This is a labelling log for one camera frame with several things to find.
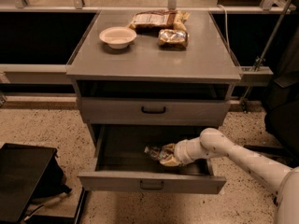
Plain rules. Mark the closed grey upper drawer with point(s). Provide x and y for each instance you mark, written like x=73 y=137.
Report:
x=152 y=111

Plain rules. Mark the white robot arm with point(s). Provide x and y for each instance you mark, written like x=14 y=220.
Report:
x=280 y=179

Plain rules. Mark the brown snack bag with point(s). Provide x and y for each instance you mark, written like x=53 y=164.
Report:
x=159 y=19

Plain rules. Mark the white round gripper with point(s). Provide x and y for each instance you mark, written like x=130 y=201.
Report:
x=181 y=154

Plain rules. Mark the grey drawer cabinet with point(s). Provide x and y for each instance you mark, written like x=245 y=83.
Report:
x=204 y=71

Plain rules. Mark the black office chair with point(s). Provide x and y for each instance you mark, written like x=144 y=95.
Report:
x=281 y=101

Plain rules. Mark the clear plastic water bottle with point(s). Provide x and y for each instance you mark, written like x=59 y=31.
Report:
x=157 y=153

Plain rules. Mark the shiny foil chip bag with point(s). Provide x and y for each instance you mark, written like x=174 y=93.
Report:
x=173 y=38

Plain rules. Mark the open grey lower drawer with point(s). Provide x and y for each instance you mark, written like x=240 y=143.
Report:
x=122 y=165

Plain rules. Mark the white paper bowl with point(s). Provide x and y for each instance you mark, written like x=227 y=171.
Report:
x=118 y=37

